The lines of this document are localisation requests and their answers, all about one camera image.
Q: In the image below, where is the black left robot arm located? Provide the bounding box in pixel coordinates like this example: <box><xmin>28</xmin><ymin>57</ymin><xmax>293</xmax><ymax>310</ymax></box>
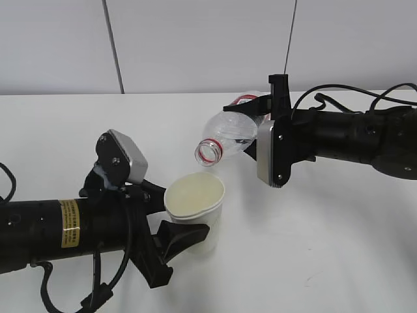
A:
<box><xmin>1</xmin><ymin>181</ymin><xmax>210</xmax><ymax>288</ymax></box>

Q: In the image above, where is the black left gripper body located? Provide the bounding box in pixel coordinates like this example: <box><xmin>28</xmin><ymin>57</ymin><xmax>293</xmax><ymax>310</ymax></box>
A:
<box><xmin>79</xmin><ymin>171</ymin><xmax>173</xmax><ymax>288</ymax></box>

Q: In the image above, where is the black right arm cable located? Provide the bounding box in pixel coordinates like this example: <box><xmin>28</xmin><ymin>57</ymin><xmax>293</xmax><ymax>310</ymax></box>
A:
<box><xmin>291</xmin><ymin>81</ymin><xmax>417</xmax><ymax>123</ymax></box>

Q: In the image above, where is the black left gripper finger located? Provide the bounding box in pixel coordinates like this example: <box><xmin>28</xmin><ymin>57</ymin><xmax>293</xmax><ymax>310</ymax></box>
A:
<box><xmin>156</xmin><ymin>220</ymin><xmax>210</xmax><ymax>263</ymax></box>
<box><xmin>140</xmin><ymin>179</ymin><xmax>166</xmax><ymax>215</ymax></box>

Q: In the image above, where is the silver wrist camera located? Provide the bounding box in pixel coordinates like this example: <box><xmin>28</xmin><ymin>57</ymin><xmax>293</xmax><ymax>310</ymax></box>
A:
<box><xmin>93</xmin><ymin>129</ymin><xmax>148</xmax><ymax>190</ymax></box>
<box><xmin>256</xmin><ymin>117</ymin><xmax>295</xmax><ymax>188</ymax></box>

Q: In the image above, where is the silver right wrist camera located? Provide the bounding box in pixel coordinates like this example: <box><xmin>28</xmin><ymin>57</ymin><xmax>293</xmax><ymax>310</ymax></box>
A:
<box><xmin>256</xmin><ymin>117</ymin><xmax>295</xmax><ymax>188</ymax></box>

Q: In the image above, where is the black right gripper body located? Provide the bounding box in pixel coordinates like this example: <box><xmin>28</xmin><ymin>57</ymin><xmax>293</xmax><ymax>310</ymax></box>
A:
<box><xmin>265</xmin><ymin>74</ymin><xmax>317</xmax><ymax>164</ymax></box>

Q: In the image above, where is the clear plastic water bottle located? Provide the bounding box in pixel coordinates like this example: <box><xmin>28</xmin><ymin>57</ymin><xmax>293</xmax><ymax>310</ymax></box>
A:
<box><xmin>195</xmin><ymin>111</ymin><xmax>270</xmax><ymax>167</ymax></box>

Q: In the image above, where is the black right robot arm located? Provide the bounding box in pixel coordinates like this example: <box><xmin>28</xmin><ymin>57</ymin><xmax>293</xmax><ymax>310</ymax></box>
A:
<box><xmin>223</xmin><ymin>74</ymin><xmax>416</xmax><ymax>188</ymax></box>

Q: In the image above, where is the white paper cup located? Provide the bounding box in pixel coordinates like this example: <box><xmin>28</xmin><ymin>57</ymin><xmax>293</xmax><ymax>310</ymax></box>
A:
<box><xmin>164</xmin><ymin>172</ymin><xmax>225</xmax><ymax>255</ymax></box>

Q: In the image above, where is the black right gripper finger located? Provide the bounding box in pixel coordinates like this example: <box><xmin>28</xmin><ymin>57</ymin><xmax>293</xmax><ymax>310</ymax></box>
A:
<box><xmin>223</xmin><ymin>92</ymin><xmax>272</xmax><ymax>117</ymax></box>
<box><xmin>244</xmin><ymin>139</ymin><xmax>257</xmax><ymax>161</ymax></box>

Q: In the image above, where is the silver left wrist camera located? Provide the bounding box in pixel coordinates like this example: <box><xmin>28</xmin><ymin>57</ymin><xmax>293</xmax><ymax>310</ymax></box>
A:
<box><xmin>93</xmin><ymin>129</ymin><xmax>148</xmax><ymax>190</ymax></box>

